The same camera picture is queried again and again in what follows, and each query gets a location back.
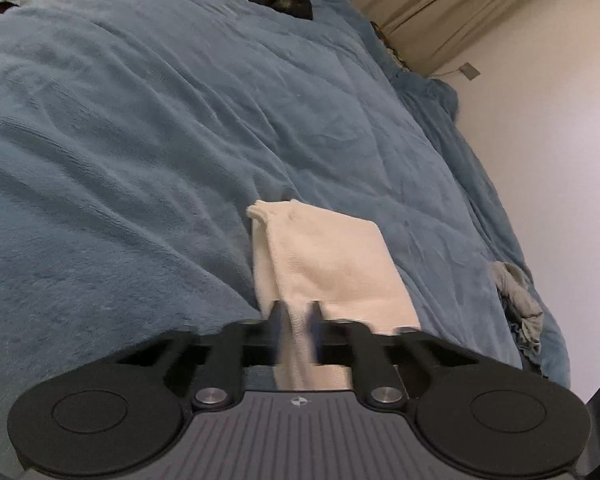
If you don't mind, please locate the cream knit vest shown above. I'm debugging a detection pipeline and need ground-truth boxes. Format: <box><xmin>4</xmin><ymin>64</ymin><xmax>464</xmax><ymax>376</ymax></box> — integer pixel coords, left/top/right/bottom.
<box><xmin>245</xmin><ymin>199</ymin><xmax>423</xmax><ymax>392</ymax></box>

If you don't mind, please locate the grey crumpled garment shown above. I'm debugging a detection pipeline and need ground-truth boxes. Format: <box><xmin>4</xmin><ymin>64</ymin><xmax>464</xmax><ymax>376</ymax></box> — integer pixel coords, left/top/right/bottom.
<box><xmin>487</xmin><ymin>260</ymin><xmax>546</xmax><ymax>361</ymax></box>

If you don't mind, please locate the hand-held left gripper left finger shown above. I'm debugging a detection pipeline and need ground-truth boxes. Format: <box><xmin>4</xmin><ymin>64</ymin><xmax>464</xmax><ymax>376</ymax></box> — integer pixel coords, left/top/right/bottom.
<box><xmin>115</xmin><ymin>301</ymin><xmax>288</xmax><ymax>411</ymax></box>

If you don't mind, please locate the dark patterned cloth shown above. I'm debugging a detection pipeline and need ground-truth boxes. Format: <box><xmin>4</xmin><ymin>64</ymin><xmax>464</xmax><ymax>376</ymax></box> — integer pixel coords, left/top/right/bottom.
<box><xmin>369</xmin><ymin>19</ymin><xmax>413</xmax><ymax>72</ymax></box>

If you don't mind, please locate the blue fleece blanket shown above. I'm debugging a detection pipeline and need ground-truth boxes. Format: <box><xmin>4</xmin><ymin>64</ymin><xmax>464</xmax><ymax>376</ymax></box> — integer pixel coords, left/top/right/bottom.
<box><xmin>0</xmin><ymin>0</ymin><xmax>571</xmax><ymax>461</ymax></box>

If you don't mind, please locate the beige curtain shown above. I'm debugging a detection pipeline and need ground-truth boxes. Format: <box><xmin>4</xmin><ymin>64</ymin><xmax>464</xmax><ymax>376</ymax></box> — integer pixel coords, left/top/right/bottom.
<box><xmin>347</xmin><ymin>0</ymin><xmax>583</xmax><ymax>77</ymax></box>

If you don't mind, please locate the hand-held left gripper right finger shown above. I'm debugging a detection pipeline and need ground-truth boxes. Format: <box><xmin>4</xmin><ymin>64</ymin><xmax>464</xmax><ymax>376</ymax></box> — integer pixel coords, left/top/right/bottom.
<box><xmin>306</xmin><ymin>301</ymin><xmax>481</xmax><ymax>411</ymax></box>

